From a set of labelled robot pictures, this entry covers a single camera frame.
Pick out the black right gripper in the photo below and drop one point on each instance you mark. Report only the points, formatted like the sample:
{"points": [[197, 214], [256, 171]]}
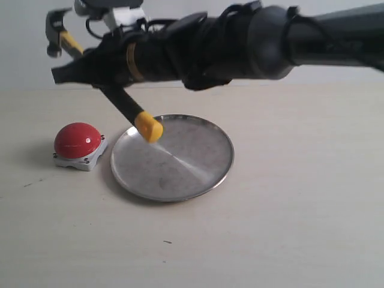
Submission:
{"points": [[126, 58]]}

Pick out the black yellow claw hammer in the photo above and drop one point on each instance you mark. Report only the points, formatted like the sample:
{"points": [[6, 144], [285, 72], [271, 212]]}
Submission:
{"points": [[60, 40]]}

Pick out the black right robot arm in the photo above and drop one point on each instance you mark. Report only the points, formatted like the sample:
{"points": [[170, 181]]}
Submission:
{"points": [[246, 41]]}

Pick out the red dome push button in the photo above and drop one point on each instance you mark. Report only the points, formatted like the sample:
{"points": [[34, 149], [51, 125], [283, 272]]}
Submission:
{"points": [[79, 145]]}

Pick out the round steel plate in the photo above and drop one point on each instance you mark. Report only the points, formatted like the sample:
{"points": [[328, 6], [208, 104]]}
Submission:
{"points": [[193, 157]]}

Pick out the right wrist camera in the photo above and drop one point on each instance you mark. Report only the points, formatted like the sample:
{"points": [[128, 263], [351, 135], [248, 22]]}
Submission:
{"points": [[114, 13]]}

